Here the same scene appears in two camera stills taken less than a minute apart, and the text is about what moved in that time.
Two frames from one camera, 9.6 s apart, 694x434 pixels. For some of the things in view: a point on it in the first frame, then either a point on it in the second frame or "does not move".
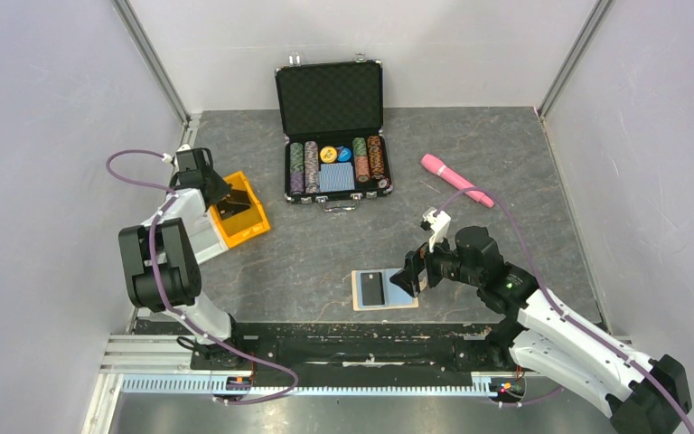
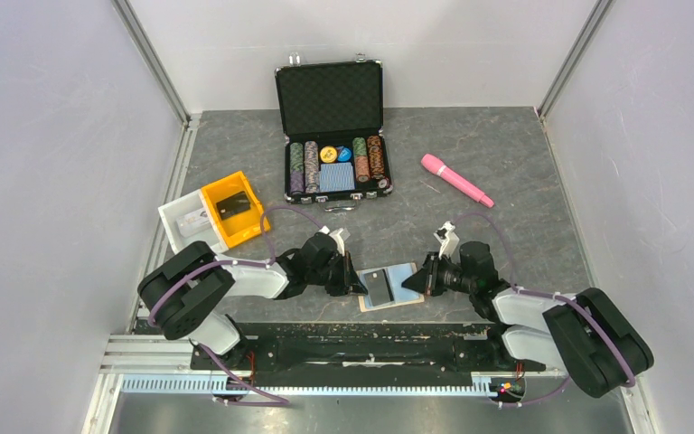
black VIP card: (237, 202) does not move
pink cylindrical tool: (435, 165) does not move
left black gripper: (223, 188) -> (349, 280)
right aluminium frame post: (573, 58) does not move
